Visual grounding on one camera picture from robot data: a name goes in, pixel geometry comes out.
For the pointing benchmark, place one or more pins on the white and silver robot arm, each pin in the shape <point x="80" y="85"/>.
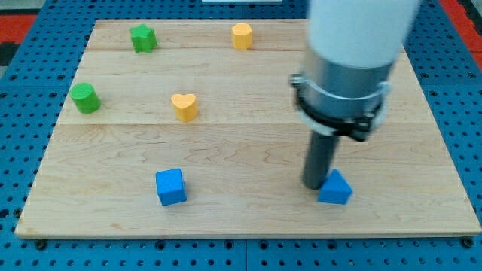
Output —
<point x="351" y="46"/>

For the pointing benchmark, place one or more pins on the light wooden board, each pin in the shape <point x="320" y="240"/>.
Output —
<point x="242" y="156"/>

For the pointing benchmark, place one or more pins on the blue cube block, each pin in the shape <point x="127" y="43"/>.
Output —
<point x="170" y="186"/>

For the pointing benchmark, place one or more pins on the yellow heart block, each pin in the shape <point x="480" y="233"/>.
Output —
<point x="185" y="106"/>

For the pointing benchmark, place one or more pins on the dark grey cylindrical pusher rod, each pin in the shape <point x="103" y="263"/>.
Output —
<point x="318" y="160"/>

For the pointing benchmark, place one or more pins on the yellow hexagonal block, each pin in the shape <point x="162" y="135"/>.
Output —
<point x="242" y="36"/>

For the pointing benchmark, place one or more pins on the blue triangular prism block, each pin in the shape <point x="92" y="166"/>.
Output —
<point x="335" y="190"/>

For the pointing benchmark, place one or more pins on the green star block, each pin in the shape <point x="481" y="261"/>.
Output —
<point x="143" y="38"/>

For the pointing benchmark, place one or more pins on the green cylinder block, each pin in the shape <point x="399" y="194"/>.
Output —
<point x="85" y="98"/>

